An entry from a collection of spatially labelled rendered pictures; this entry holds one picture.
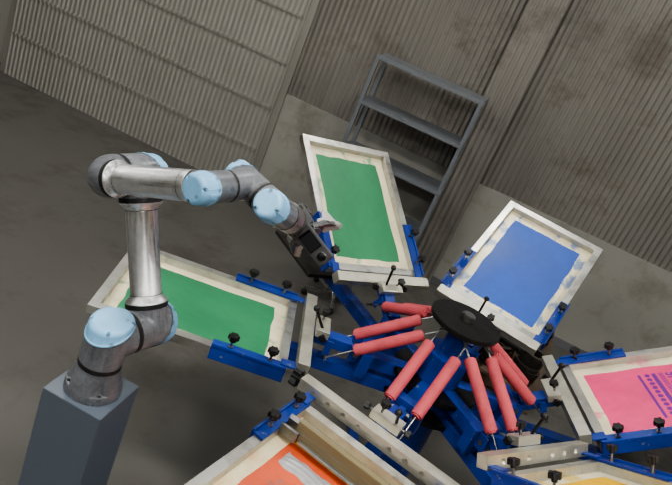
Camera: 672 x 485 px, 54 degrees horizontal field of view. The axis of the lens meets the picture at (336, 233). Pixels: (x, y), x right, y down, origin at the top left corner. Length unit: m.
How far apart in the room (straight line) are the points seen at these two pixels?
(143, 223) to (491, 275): 2.28
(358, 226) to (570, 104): 3.07
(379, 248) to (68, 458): 1.99
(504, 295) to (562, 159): 2.69
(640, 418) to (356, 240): 1.52
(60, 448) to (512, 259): 2.59
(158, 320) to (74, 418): 0.32
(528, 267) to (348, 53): 3.18
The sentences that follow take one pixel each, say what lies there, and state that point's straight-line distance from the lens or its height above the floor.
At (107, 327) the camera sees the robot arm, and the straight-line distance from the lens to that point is 1.78.
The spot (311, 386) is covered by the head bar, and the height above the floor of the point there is 1.04.
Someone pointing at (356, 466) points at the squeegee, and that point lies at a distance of 2.25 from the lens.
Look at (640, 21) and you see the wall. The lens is 6.07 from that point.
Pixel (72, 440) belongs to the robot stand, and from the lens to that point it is 1.95.
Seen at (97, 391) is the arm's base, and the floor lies 1.24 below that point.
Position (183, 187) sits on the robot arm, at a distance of 1.47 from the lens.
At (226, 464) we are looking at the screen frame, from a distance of 2.15.
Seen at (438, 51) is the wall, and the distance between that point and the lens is 6.08.
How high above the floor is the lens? 2.46
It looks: 22 degrees down
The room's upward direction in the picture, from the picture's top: 23 degrees clockwise
